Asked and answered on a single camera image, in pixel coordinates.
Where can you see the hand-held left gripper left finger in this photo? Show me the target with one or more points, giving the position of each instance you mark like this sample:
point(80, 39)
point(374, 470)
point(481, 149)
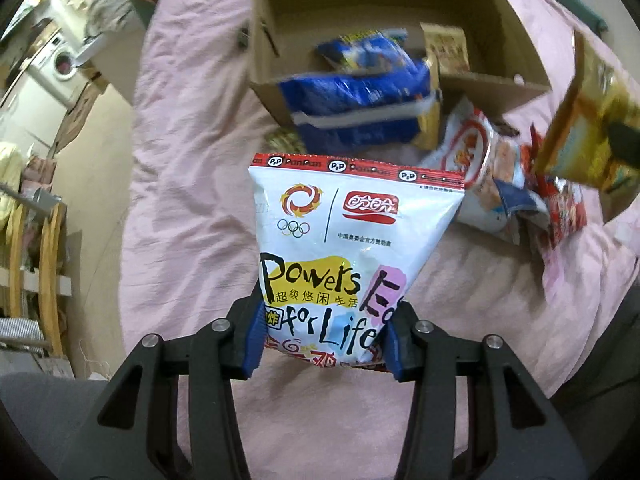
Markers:
point(255, 345)

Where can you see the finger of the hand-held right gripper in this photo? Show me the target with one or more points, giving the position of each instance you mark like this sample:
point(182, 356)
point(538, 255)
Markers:
point(627, 145)

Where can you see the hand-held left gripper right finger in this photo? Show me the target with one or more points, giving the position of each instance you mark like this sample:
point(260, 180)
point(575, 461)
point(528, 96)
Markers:
point(397, 355)

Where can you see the yellow snack bag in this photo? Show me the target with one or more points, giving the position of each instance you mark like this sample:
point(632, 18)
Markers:
point(585, 125)

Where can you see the white snack bag black lettering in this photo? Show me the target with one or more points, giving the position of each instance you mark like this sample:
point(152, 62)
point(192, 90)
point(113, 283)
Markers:
point(345, 240)

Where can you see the red snack packet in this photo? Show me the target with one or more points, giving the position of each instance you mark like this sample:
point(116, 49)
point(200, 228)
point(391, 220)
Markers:
point(562, 205)

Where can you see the white snack bag red circle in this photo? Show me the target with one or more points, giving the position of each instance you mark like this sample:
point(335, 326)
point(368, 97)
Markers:
point(470, 160)

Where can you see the pink blanket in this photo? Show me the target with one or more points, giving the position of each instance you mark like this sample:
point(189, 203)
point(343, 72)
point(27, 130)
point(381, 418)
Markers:
point(190, 160)

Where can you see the beige snack packet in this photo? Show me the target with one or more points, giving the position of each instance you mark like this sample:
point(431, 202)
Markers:
point(446, 47)

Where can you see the wooden chair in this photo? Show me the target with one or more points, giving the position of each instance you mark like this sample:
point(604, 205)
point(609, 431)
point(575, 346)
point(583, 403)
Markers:
point(50, 270)

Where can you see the blue snack bag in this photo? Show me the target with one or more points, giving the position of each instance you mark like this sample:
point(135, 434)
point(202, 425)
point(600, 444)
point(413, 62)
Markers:
point(370, 50)
point(350, 105)

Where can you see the brown patterned rug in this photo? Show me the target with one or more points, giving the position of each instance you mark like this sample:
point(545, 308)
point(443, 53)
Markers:
point(75, 115)

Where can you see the dark grey small box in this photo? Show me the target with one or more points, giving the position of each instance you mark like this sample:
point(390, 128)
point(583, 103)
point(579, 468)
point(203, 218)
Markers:
point(242, 37)

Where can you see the white low table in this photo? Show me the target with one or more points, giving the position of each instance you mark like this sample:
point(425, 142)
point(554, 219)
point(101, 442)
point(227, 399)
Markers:
point(112, 67)

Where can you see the white washing machine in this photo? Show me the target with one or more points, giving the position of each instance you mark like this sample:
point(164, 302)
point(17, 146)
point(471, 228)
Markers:
point(59, 62)

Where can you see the pile of pale cloths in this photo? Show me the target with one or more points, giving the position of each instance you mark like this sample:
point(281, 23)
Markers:
point(107, 7)

